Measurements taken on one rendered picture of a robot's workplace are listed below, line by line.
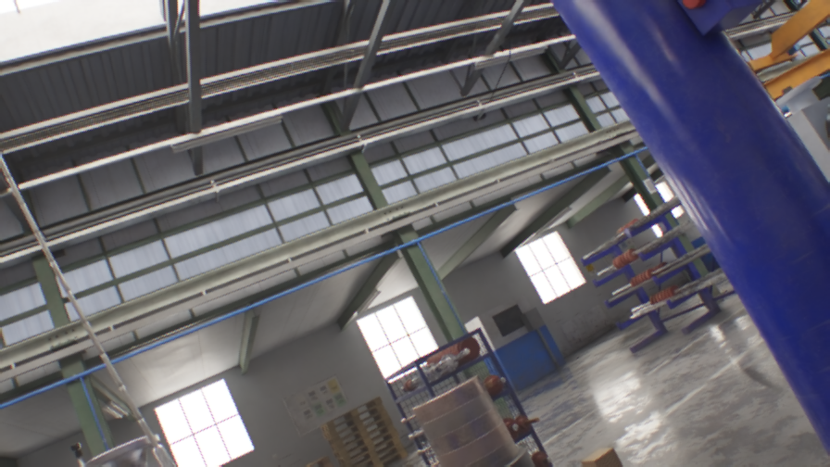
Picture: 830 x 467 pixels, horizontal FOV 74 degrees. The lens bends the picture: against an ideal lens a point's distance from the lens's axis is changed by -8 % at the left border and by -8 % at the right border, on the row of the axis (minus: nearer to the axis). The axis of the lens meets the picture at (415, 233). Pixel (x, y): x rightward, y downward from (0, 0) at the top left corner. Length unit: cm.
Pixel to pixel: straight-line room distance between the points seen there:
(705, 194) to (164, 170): 884
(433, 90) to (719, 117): 1002
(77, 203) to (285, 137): 335
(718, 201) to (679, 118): 22
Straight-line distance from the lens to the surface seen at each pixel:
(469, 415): 287
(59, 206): 972
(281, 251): 864
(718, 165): 152
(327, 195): 980
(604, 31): 163
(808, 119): 360
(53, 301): 891
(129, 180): 973
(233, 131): 836
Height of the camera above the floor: 118
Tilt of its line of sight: 13 degrees up
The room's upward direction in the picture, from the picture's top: 28 degrees counter-clockwise
